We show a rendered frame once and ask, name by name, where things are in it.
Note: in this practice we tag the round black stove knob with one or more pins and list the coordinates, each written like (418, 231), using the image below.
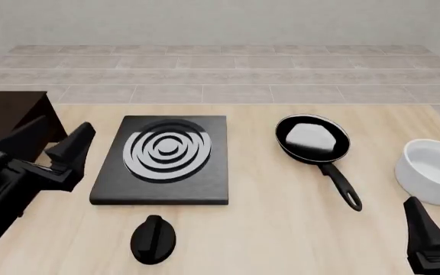
(153, 243)

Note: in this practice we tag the flat black stove plate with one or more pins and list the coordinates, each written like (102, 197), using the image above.
(212, 160)

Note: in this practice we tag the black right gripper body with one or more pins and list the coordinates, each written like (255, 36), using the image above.
(437, 263)

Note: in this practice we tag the white ceramic bowl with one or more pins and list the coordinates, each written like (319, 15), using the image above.
(434, 172)

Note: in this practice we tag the dark wooden cabinet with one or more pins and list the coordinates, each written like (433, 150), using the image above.
(10, 106)

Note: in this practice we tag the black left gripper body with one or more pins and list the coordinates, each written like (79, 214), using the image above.
(48, 179)

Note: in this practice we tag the black frying pan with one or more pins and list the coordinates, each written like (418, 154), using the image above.
(340, 143)

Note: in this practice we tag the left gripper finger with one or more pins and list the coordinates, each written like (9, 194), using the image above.
(21, 136)
(76, 151)

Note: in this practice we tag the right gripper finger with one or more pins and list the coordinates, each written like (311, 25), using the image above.
(424, 229)

